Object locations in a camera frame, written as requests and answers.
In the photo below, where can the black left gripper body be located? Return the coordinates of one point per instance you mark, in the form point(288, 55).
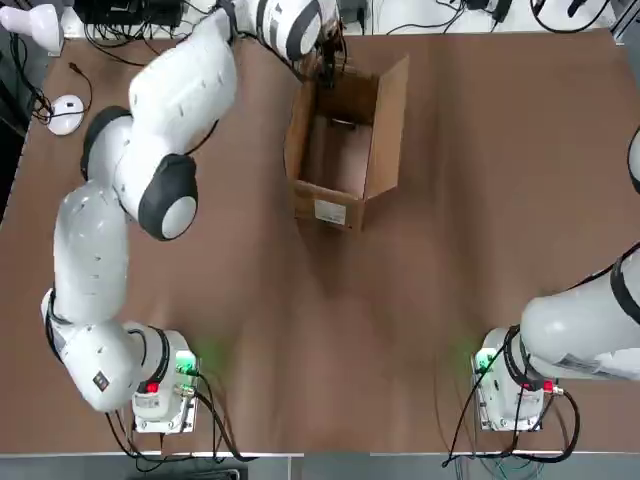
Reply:
point(331, 57)

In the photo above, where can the brown cardboard box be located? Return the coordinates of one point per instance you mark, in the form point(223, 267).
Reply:
point(385, 150)

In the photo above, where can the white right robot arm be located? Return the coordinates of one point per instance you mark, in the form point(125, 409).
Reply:
point(565, 330)

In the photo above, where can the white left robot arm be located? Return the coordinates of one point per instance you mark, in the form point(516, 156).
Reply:
point(175, 100)

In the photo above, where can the black power adapter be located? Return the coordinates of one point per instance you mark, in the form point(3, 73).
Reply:
point(479, 4)
point(502, 9)

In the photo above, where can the black flat electronic device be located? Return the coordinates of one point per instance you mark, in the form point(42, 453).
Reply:
point(127, 12)

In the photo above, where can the white desk lamp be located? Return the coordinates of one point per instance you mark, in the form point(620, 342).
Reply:
point(65, 117)

